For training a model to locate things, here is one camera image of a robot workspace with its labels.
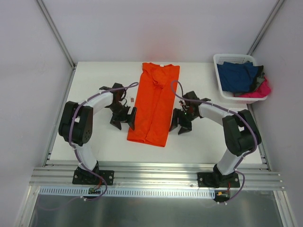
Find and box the orange t shirt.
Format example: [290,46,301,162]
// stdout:
[127,62,180,147]

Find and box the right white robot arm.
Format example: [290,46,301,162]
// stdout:
[170,91,262,188]

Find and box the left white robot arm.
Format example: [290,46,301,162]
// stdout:
[58,82,138,186]

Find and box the blue t shirt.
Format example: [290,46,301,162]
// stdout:
[217,62,252,93]

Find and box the white plastic laundry basket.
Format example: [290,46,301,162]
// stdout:
[213,53,272,104]

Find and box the pink t shirt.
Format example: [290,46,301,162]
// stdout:
[239,78,271,98]

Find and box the dark grey t shirt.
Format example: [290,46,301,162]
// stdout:
[246,62,265,92]

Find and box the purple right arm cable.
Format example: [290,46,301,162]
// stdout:
[170,80,258,205]

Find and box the aluminium mounting rail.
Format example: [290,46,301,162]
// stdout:
[29,160,286,191]

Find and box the white slotted cable duct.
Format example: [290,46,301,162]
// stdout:
[39,186,215,199]

